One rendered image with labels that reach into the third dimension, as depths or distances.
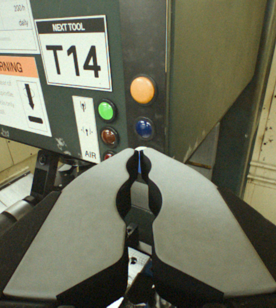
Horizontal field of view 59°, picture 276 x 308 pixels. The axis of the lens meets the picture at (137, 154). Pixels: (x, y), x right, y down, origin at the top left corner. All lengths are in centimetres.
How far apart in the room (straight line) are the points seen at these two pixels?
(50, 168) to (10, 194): 121
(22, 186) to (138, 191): 86
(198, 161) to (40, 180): 63
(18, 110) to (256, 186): 129
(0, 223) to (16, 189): 125
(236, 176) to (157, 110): 82
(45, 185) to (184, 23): 43
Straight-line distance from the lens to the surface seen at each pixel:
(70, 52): 29
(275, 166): 139
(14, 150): 176
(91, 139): 31
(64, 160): 60
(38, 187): 58
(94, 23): 27
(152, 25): 23
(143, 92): 24
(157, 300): 59
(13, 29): 36
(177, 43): 24
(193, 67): 28
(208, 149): 96
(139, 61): 24
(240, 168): 102
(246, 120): 94
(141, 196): 126
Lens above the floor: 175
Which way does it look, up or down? 28 degrees down
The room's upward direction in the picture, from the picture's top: 2 degrees counter-clockwise
